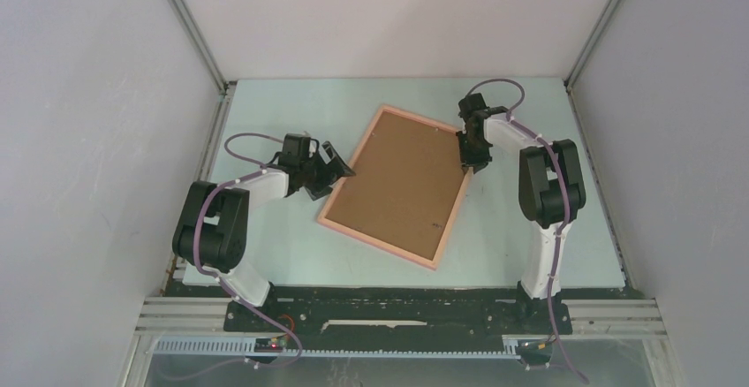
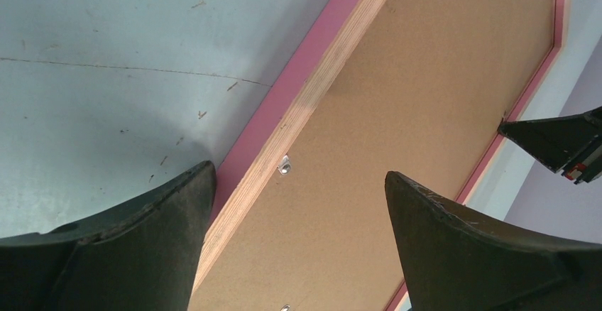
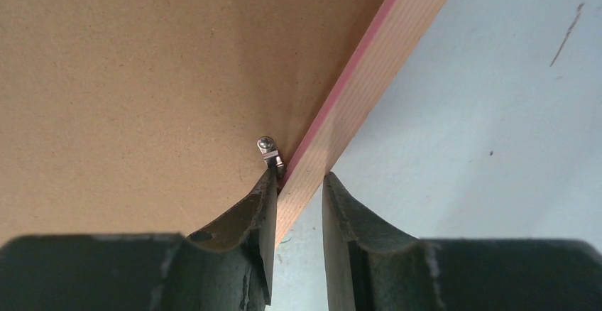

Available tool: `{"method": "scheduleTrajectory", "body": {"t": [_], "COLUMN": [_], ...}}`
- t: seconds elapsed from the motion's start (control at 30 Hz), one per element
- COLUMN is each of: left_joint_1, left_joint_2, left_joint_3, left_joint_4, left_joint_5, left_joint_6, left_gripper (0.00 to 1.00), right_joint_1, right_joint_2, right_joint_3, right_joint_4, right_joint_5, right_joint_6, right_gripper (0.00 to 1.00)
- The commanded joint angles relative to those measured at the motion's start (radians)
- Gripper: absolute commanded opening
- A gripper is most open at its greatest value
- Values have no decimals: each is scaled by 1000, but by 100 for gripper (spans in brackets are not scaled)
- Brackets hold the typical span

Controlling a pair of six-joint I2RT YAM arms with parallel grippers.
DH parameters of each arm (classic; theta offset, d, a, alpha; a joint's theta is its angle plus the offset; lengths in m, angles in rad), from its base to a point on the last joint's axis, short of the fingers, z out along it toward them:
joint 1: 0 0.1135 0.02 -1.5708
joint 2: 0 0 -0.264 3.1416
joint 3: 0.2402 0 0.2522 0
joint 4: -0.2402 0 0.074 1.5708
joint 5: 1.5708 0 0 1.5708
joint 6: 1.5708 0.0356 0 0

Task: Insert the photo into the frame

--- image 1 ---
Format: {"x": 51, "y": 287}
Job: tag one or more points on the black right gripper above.
{"x": 468, "y": 160}

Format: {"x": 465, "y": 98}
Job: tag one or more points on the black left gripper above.
{"x": 329, "y": 177}

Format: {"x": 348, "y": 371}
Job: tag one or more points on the pink wooden picture frame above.
{"x": 374, "y": 244}

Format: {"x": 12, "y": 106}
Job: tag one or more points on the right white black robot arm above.
{"x": 551, "y": 188}

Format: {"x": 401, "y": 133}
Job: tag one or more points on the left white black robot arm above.
{"x": 211, "y": 233}

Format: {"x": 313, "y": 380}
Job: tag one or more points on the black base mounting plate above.
{"x": 394, "y": 320}

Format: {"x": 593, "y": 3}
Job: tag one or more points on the right aluminium corner post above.
{"x": 607, "y": 15}

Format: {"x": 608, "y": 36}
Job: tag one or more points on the aluminium corner post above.
{"x": 197, "y": 39}
{"x": 607, "y": 15}

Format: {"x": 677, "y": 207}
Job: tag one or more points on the aluminium rail front beam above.
{"x": 590, "y": 319}

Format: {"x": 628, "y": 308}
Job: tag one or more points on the white slotted cable duct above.
{"x": 246, "y": 347}

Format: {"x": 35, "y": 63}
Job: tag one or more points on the left aluminium corner post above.
{"x": 197, "y": 39}

